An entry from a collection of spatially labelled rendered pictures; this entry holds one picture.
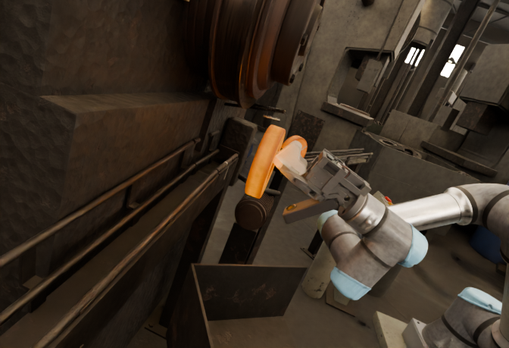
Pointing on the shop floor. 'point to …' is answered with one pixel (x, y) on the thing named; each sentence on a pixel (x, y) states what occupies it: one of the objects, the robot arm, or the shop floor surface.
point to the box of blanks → (406, 173)
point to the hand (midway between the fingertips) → (268, 153)
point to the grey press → (481, 122)
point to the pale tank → (420, 40)
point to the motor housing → (245, 227)
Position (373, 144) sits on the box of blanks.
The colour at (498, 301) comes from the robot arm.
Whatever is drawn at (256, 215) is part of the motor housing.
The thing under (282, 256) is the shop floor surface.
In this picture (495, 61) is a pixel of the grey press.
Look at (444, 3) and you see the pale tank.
